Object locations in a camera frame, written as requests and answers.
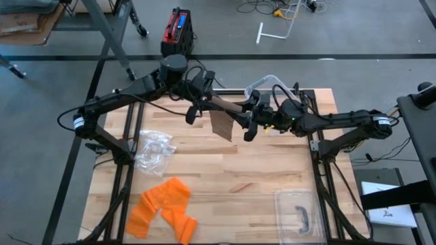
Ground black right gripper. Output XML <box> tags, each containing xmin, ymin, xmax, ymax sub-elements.
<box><xmin>234</xmin><ymin>88</ymin><xmax>284</xmax><ymax>143</ymax></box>

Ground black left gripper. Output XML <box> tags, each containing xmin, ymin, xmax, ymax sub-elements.
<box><xmin>185</xmin><ymin>69</ymin><xmax>223</xmax><ymax>126</ymax></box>

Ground clear plastic box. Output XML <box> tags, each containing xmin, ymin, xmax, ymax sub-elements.
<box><xmin>244</xmin><ymin>74</ymin><xmax>307</xmax><ymax>135</ymax></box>

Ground clear plastic lid black handle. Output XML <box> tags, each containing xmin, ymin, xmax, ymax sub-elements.
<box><xmin>274</xmin><ymin>189</ymin><xmax>328</xmax><ymax>245</ymax></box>

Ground orange elastic bandage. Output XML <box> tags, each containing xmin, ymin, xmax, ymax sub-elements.
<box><xmin>125</xmin><ymin>176</ymin><xmax>198</xmax><ymax>245</ymax></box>

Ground red black power station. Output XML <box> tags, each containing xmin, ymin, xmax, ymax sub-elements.
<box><xmin>160</xmin><ymin>6</ymin><xmax>196</xmax><ymax>59</ymax></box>

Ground crumpled clear plastic bag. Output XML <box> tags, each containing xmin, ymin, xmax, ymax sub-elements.
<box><xmin>134</xmin><ymin>129</ymin><xmax>177</xmax><ymax>178</ymax></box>

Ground white T-shaped pipe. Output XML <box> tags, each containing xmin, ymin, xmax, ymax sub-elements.
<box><xmin>255</xmin><ymin>0</ymin><xmax>303</xmax><ymax>46</ymax></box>

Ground black table clamp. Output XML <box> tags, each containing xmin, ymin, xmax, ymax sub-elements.
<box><xmin>84</xmin><ymin>142</ymin><xmax>107</xmax><ymax>154</ymax></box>

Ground grey flat case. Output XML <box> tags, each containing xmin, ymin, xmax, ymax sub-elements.
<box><xmin>353</xmin><ymin>167</ymin><xmax>406</xmax><ymax>191</ymax></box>

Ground grey black equipment stand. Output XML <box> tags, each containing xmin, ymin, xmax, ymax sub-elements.
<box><xmin>360</xmin><ymin>81</ymin><xmax>436</xmax><ymax>245</ymax></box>

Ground white paper sheet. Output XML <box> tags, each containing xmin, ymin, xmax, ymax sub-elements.
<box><xmin>360</xmin><ymin>181</ymin><xmax>418</xmax><ymax>229</ymax></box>

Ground grey table leg with caster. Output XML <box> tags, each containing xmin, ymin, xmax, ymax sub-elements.
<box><xmin>0</xmin><ymin>54</ymin><xmax>27</xmax><ymax>80</ymax></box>

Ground brown cardboard box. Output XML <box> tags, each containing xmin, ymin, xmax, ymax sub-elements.
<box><xmin>0</xmin><ymin>3</ymin><xmax>66</xmax><ymax>47</ymax></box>

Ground grey plastic sheet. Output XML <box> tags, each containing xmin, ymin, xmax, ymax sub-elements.
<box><xmin>0</xmin><ymin>0</ymin><xmax>61</xmax><ymax>15</ymax></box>

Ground black aluminium rig frame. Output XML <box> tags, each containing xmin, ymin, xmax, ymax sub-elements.
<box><xmin>80</xmin><ymin>88</ymin><xmax>374</xmax><ymax>245</ymax></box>

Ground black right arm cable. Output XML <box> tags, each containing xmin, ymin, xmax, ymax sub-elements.
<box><xmin>270</xmin><ymin>83</ymin><xmax>294</xmax><ymax>103</ymax></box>

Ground tangled floor cables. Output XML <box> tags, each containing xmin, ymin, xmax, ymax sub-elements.
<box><xmin>236</xmin><ymin>0</ymin><xmax>337</xmax><ymax>22</ymax></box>

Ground grey metal table frame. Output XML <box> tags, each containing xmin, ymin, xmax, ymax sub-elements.
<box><xmin>50</xmin><ymin>0</ymin><xmax>151</xmax><ymax>82</ymax></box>

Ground black floor cable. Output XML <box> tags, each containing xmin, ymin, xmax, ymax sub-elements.
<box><xmin>350</xmin><ymin>135</ymin><xmax>422</xmax><ymax>167</ymax></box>

